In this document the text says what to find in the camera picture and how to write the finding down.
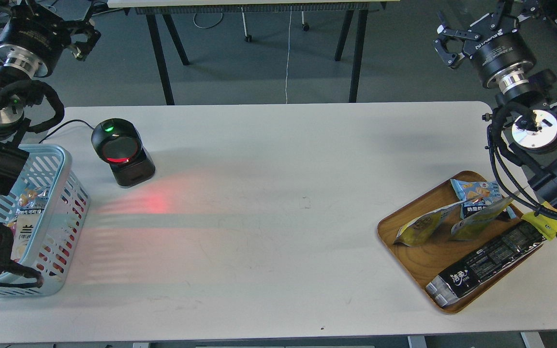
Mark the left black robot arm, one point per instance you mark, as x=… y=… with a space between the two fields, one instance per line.
x=26 y=105

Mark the light blue plastic basket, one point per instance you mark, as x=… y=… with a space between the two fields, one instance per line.
x=57 y=231

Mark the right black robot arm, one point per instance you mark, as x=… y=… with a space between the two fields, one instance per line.
x=522 y=131

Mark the white orange snack bag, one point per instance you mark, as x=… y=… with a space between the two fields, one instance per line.
x=23 y=228

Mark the small blue snack bag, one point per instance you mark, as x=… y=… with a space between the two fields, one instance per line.
x=33 y=200

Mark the wooden tray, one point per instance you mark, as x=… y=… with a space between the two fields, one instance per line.
x=424 y=263

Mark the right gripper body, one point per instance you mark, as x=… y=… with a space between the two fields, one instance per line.
x=497 y=49

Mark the long black snack package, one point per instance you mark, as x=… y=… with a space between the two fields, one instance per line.
x=480 y=266

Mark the yellow grey snack pouch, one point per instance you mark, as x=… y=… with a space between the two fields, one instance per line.
x=418 y=231
x=471 y=227

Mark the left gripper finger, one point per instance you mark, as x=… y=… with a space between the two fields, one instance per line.
x=81 y=49
x=6 y=6

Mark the yellow snack package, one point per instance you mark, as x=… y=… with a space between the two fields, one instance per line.
x=546 y=226

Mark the black barcode scanner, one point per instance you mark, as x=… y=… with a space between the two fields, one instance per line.
x=117 y=142

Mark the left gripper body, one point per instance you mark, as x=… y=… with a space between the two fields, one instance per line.
x=33 y=40

